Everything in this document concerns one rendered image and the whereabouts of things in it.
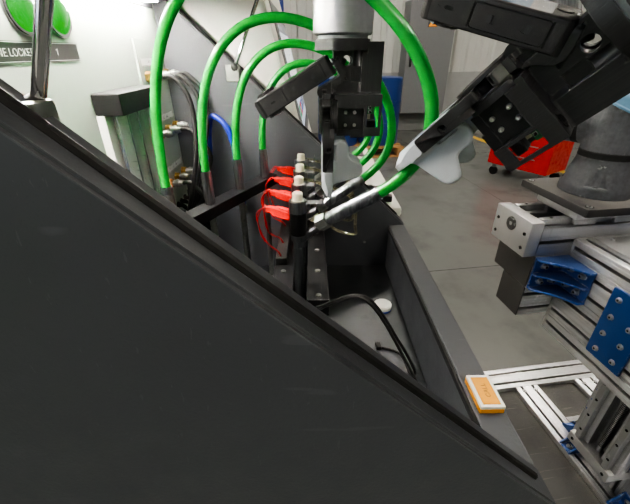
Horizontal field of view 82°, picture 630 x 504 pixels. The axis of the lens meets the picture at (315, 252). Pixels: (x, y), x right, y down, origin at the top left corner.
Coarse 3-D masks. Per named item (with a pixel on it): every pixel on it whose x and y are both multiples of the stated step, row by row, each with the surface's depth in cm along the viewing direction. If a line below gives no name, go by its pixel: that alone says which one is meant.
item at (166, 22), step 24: (168, 0) 41; (384, 0) 34; (168, 24) 43; (408, 24) 34; (408, 48) 35; (432, 72) 35; (432, 96) 36; (432, 120) 37; (408, 168) 40; (168, 192) 55; (384, 192) 42
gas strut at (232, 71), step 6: (258, 0) 70; (252, 12) 71; (246, 36) 72; (240, 48) 73; (240, 54) 74; (228, 66) 75; (234, 66) 74; (228, 72) 75; (234, 72) 75; (228, 78) 76; (234, 78) 76
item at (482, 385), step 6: (474, 378) 48; (480, 378) 48; (486, 378) 48; (468, 384) 47; (474, 384) 47; (480, 384) 47; (486, 384) 47; (480, 390) 46; (486, 390) 46; (492, 390) 46; (474, 396) 46; (480, 396) 45; (486, 396) 45; (492, 396) 45; (486, 402) 44; (492, 402) 44; (498, 402) 44
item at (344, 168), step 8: (336, 144) 50; (344, 144) 50; (336, 152) 51; (344, 152) 51; (336, 160) 51; (344, 160) 51; (352, 160) 52; (336, 168) 52; (344, 168) 52; (352, 168) 52; (360, 168) 52; (328, 176) 52; (336, 176) 53; (344, 176) 53; (352, 176) 53; (328, 184) 53; (328, 192) 54
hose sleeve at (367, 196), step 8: (368, 192) 43; (376, 192) 42; (352, 200) 44; (360, 200) 44; (368, 200) 43; (376, 200) 43; (336, 208) 46; (344, 208) 45; (352, 208) 44; (360, 208) 44; (328, 216) 46; (336, 216) 46; (344, 216) 45
